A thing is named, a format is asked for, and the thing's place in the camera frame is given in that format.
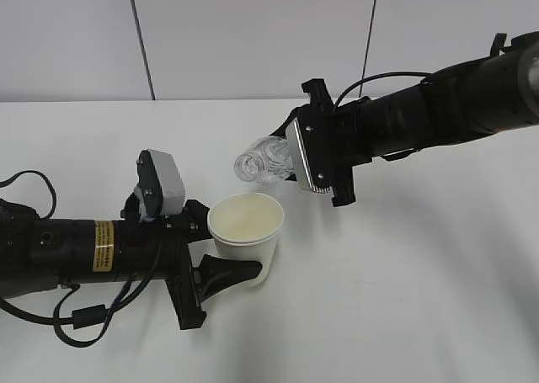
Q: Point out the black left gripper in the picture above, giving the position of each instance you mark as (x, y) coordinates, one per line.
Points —
(165, 242)

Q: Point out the clear water bottle green label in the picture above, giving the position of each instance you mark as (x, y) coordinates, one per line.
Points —
(267, 161)

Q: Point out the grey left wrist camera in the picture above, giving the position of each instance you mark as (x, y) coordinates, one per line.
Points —
(160, 189)

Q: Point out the white paper cup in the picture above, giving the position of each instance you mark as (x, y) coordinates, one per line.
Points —
(246, 227)

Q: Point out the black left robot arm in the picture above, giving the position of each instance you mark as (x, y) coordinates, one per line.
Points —
(43, 254)

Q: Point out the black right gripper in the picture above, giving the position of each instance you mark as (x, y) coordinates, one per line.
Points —
(329, 138)

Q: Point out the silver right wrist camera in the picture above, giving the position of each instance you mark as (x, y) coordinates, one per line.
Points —
(300, 162)

